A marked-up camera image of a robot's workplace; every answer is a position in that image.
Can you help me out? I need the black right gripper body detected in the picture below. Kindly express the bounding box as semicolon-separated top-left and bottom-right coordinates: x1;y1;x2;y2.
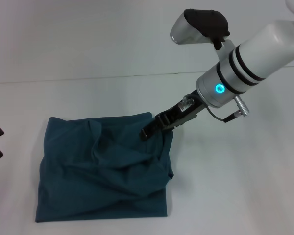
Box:
155;90;207;131

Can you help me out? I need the teal T-shirt with FREE! print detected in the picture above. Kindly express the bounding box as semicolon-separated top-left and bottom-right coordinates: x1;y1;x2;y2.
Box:
35;112;175;216

